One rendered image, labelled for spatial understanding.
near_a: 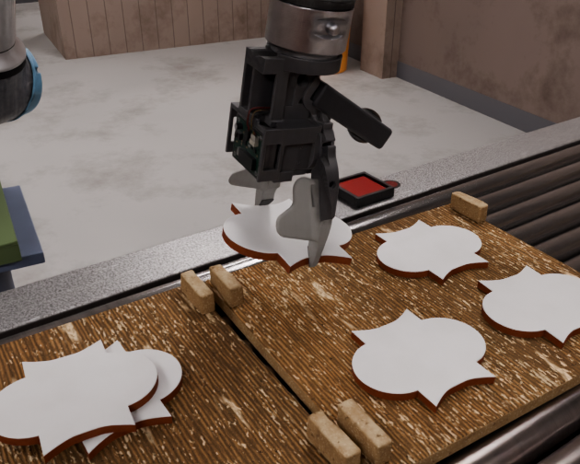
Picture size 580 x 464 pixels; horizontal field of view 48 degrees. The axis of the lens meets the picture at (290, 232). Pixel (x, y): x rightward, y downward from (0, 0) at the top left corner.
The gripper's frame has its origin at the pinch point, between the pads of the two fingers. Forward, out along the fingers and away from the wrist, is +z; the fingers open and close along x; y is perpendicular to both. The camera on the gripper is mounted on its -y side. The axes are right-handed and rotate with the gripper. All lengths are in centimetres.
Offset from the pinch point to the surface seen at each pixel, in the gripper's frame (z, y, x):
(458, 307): 6.4, -17.3, 11.3
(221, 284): 8.6, 5.3, -4.1
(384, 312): 7.7, -9.4, 7.7
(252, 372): 9.8, 8.0, 9.1
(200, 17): 102, -213, -486
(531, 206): 5.9, -47.8, -4.4
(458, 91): 84, -292, -245
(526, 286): 4.1, -25.8, 13.0
